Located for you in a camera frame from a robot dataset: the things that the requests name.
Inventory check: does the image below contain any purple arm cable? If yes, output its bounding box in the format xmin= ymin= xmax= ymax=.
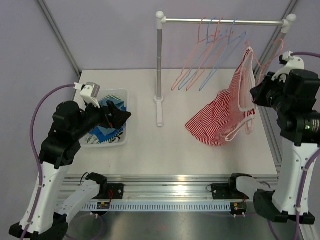
xmin=267 ymin=51 xmax=320 ymax=240
xmin=18 ymin=84 xmax=106 ymax=240

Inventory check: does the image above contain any bright blue tank top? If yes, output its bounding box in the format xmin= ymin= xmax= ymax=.
xmin=90 ymin=125 xmax=125 ymax=136

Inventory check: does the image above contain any white plastic basket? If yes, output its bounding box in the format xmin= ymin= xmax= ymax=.
xmin=79 ymin=89 xmax=129 ymax=148

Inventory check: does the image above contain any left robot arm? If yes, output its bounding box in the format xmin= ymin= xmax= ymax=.
xmin=8 ymin=82 xmax=132 ymax=240

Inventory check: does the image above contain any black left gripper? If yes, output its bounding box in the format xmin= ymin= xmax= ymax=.
xmin=72 ymin=96 xmax=131 ymax=139

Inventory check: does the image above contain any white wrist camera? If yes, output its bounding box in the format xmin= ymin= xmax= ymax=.
xmin=271 ymin=51 xmax=305 ymax=83
xmin=73 ymin=82 xmax=100 ymax=109

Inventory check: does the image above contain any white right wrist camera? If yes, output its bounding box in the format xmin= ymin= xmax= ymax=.
xmin=271 ymin=51 xmax=305 ymax=83

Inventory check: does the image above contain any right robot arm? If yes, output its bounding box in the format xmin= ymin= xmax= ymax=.
xmin=226 ymin=69 xmax=320 ymax=225

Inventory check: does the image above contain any green white striped tank top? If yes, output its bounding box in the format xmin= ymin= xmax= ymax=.
xmin=83 ymin=95 xmax=127 ymax=145

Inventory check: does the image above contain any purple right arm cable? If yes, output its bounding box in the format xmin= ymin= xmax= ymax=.
xmin=267 ymin=51 xmax=320 ymax=240

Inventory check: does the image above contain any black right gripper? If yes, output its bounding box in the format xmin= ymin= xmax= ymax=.
xmin=251 ymin=71 xmax=292 ymax=113

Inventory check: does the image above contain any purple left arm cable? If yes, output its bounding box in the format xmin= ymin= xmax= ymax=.
xmin=18 ymin=84 xmax=106 ymax=240

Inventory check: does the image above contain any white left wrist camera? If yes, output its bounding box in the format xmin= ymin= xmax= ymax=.
xmin=73 ymin=82 xmax=100 ymax=109

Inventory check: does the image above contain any teal blue tank top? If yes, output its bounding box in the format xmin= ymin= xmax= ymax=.
xmin=97 ymin=95 xmax=131 ymax=136

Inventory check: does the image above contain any pink plastic hanger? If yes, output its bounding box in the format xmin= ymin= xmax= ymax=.
xmin=245 ymin=38 xmax=285 ymax=135
xmin=185 ymin=29 xmax=230 ymax=91
xmin=171 ymin=17 xmax=222 ymax=91

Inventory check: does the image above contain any white metal clothes rack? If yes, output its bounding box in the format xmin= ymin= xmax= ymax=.
xmin=154 ymin=11 xmax=297 ymax=128

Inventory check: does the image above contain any white slotted cable duct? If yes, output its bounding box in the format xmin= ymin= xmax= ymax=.
xmin=82 ymin=201 xmax=231 ymax=212

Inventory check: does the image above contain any red white striped tank top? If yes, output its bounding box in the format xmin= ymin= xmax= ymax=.
xmin=185 ymin=46 xmax=256 ymax=147

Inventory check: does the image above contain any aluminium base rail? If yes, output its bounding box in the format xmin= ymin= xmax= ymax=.
xmin=59 ymin=174 xmax=286 ymax=201

